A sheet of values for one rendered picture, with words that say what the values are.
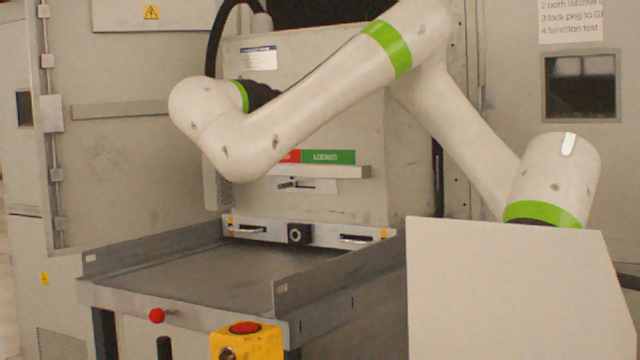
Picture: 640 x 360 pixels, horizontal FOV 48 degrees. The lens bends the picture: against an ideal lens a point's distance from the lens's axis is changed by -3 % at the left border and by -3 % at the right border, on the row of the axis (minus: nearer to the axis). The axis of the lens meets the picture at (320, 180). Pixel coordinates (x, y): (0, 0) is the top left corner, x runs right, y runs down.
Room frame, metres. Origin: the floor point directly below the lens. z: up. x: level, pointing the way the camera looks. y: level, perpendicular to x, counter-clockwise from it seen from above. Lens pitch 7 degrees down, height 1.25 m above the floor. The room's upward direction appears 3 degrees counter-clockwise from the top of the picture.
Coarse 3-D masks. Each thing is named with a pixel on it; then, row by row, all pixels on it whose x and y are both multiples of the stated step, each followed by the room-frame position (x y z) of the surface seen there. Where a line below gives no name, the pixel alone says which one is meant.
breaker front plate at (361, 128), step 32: (320, 32) 1.77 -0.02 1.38; (352, 32) 1.71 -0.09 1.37; (224, 64) 1.95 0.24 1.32; (288, 64) 1.83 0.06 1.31; (320, 128) 1.77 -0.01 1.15; (352, 128) 1.72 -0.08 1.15; (384, 128) 1.67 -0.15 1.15; (384, 160) 1.67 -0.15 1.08; (256, 192) 1.90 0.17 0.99; (288, 192) 1.83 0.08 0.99; (320, 192) 1.78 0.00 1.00; (352, 192) 1.72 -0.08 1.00; (384, 192) 1.67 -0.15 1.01; (352, 224) 1.73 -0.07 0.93; (384, 224) 1.67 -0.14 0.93
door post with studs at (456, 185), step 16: (448, 0) 1.80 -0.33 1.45; (448, 48) 1.81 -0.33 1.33; (464, 48) 1.78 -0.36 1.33; (448, 64) 1.81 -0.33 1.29; (464, 64) 1.78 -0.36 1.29; (464, 80) 1.78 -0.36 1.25; (448, 160) 1.82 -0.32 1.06; (448, 176) 1.82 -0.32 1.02; (464, 176) 1.79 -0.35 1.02; (448, 192) 1.82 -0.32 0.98; (464, 192) 1.79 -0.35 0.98; (448, 208) 1.82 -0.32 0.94; (464, 208) 1.79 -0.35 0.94
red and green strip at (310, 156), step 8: (296, 152) 1.82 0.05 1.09; (304, 152) 1.80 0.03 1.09; (312, 152) 1.79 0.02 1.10; (320, 152) 1.78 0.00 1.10; (328, 152) 1.76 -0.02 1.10; (336, 152) 1.75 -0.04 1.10; (344, 152) 1.73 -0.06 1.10; (352, 152) 1.72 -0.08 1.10; (288, 160) 1.83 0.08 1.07; (296, 160) 1.82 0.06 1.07; (304, 160) 1.80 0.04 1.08; (312, 160) 1.79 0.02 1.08; (320, 160) 1.78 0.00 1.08; (328, 160) 1.76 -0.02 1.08; (336, 160) 1.75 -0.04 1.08; (344, 160) 1.73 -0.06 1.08; (352, 160) 1.72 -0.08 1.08
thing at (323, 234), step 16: (224, 224) 1.95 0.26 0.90; (240, 224) 1.92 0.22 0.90; (256, 224) 1.89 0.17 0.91; (272, 224) 1.86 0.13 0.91; (320, 224) 1.77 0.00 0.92; (336, 224) 1.74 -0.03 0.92; (272, 240) 1.86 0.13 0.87; (320, 240) 1.77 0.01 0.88; (336, 240) 1.74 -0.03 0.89; (368, 240) 1.69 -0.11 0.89
